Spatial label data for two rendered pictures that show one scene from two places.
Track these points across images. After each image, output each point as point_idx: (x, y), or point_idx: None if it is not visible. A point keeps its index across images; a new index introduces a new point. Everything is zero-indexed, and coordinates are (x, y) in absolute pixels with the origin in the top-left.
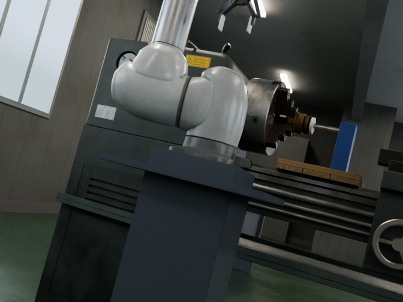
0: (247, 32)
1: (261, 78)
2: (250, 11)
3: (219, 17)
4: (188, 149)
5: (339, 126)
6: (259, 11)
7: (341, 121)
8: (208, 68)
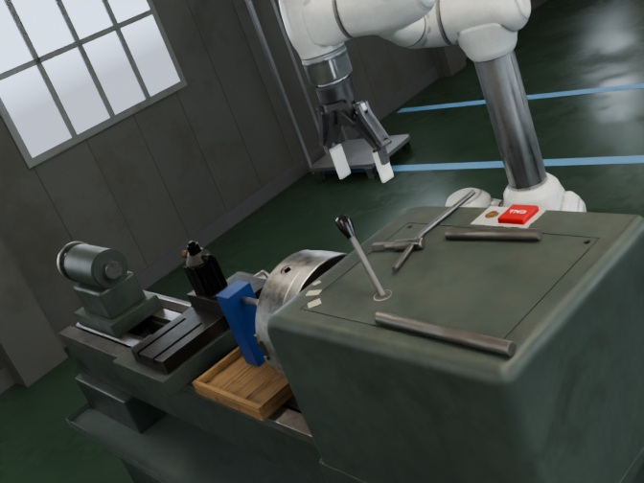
0: (348, 173)
1: (325, 254)
2: (338, 135)
3: (385, 152)
4: None
5: (252, 289)
6: (319, 134)
7: (249, 283)
8: (484, 192)
